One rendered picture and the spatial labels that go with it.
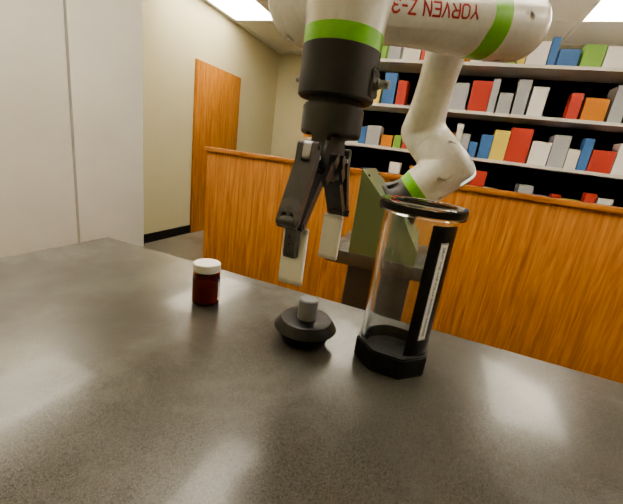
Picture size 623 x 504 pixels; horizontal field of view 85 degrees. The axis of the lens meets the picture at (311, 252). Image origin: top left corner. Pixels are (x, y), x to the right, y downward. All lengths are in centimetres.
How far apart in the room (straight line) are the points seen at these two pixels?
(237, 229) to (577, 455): 249
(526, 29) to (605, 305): 192
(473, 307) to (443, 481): 205
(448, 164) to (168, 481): 95
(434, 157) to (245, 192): 181
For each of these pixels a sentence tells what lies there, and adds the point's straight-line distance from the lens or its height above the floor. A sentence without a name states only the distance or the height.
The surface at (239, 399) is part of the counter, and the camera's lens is 42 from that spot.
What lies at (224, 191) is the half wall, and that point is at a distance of 276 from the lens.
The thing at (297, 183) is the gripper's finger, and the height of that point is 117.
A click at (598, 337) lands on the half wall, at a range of 257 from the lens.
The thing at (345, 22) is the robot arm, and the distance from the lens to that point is 43.
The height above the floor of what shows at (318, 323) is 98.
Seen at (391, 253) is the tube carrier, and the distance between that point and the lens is 43.
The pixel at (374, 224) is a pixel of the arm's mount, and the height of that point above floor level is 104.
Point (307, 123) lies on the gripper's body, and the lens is 43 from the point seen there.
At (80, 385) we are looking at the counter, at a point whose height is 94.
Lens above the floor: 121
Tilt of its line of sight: 16 degrees down
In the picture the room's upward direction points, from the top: 8 degrees clockwise
